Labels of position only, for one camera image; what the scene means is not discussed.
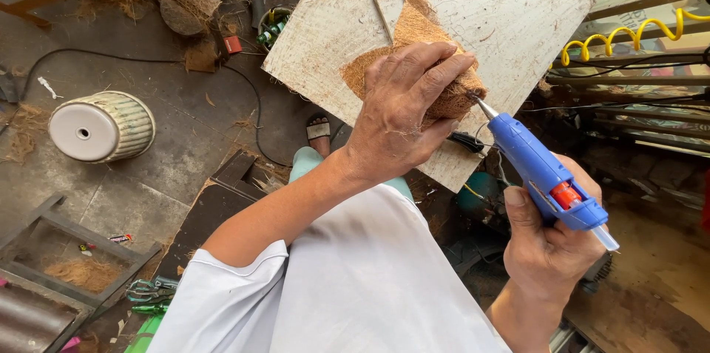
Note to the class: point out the white wooden work board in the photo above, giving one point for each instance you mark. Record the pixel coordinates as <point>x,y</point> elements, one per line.
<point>499,15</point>

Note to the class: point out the person's white shirt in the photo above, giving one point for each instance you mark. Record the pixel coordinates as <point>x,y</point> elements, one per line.
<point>344,286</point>

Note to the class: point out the person's right hand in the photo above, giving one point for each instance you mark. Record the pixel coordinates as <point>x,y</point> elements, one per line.
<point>546,256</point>

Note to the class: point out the wooden slatted rack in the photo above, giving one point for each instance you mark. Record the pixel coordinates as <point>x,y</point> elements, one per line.
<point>638,76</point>

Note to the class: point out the white ribbed plastic pot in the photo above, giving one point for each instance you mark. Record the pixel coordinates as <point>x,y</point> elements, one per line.
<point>102,127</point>

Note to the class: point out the bucket of green bottles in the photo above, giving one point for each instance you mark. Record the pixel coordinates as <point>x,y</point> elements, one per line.
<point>273,28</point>

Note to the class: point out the small red box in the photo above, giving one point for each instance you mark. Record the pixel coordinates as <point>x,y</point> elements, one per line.
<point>233,44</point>

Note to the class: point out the clump of coconut fibre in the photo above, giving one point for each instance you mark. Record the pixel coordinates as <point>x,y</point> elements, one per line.
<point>83,274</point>

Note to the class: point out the person's green trouser leg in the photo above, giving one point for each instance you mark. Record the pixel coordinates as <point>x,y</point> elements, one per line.
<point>316,162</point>

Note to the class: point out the dark wooden boards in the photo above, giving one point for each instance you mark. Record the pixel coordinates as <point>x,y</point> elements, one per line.
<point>222,203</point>

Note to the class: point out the blue hot glue gun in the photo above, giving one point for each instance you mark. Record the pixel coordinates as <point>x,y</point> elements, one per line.
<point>541,167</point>

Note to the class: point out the brown coconut fibre sheet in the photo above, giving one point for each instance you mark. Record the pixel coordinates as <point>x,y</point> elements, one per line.
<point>421,37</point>

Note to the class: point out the teal round container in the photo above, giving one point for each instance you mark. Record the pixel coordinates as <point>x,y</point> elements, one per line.
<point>478,191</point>

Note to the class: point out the grey metal frame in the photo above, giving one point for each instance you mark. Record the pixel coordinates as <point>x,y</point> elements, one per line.
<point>66,264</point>

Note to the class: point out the person's sandalled foot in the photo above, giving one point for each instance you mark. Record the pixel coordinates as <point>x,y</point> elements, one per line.
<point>319,134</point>

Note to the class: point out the person's left hand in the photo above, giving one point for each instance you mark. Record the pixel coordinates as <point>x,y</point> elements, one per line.
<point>399,114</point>

